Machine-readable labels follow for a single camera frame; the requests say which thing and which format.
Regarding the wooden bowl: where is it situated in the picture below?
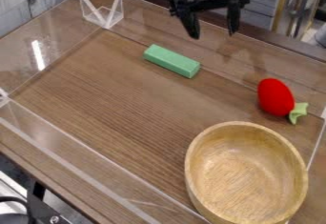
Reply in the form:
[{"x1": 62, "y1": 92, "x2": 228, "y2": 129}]
[{"x1": 185, "y1": 121, "x2": 309, "y2": 224}]

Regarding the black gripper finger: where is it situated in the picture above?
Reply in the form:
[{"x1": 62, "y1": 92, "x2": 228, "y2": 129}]
[
  {"x1": 228, "y1": 0, "x2": 241, "y2": 35},
  {"x1": 177, "y1": 3, "x2": 201, "y2": 39}
]

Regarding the green rectangular block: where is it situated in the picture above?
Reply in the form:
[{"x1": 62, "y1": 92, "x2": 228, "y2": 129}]
[{"x1": 143, "y1": 44, "x2": 202, "y2": 79}]

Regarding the black cable lower left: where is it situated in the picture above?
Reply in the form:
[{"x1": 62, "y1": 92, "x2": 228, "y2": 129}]
[{"x1": 0, "y1": 196, "x2": 41, "y2": 224}]

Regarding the wooden chair in background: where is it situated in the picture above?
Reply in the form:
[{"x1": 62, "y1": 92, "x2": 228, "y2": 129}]
[{"x1": 272, "y1": 0, "x2": 320, "y2": 39}]

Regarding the red plush fruit green leaf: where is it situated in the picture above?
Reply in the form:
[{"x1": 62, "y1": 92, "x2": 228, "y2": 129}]
[{"x1": 258, "y1": 78, "x2": 309, "y2": 125}]

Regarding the clear acrylic tray wall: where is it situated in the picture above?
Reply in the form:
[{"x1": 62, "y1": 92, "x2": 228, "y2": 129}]
[{"x1": 0, "y1": 0, "x2": 326, "y2": 224}]

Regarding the clear acrylic corner bracket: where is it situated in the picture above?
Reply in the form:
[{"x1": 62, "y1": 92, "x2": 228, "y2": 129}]
[{"x1": 79, "y1": 0, "x2": 123, "y2": 30}]

